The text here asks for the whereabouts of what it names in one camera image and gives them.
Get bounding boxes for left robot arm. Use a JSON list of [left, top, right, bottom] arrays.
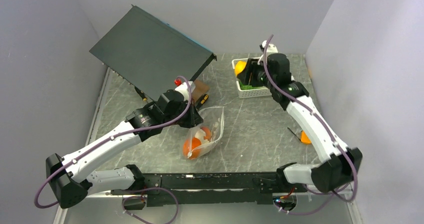
[[46, 90, 204, 209]]

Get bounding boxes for green lettuce head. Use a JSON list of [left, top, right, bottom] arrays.
[[239, 83, 263, 91]]

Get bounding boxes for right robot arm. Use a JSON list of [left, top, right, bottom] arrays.
[[232, 53, 363, 193]]

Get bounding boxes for yellow black screwdriver left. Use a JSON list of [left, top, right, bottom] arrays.
[[134, 87, 148, 102]]

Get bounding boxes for pink yellow peach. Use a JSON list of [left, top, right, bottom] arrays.
[[200, 126, 212, 141]]

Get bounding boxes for dark grey server chassis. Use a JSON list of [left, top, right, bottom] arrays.
[[90, 5, 217, 99]]

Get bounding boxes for white plastic basket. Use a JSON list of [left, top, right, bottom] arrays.
[[231, 57, 296, 99]]

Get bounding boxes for yellow black screwdriver right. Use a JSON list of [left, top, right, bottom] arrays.
[[197, 94, 209, 107]]

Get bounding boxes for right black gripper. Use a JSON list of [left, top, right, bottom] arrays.
[[239, 58, 277, 90]]

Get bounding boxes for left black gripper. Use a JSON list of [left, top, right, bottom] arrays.
[[163, 98, 204, 128]]

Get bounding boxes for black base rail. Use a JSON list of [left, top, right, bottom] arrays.
[[110, 172, 309, 207]]

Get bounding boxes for orange tangerine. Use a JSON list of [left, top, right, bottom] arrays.
[[182, 138, 202, 160]]

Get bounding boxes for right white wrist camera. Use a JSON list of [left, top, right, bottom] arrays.
[[259, 40, 279, 60]]

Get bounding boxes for yellow lemon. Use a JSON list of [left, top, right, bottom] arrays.
[[234, 60, 247, 76]]

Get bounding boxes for brown wooden board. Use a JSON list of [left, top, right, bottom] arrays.
[[191, 80, 210, 102]]

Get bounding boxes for yellow black screwdriver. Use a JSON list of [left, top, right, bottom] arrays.
[[197, 94, 209, 107], [134, 87, 148, 102]]

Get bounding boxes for clear zip top bag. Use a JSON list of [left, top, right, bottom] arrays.
[[182, 106, 225, 160]]

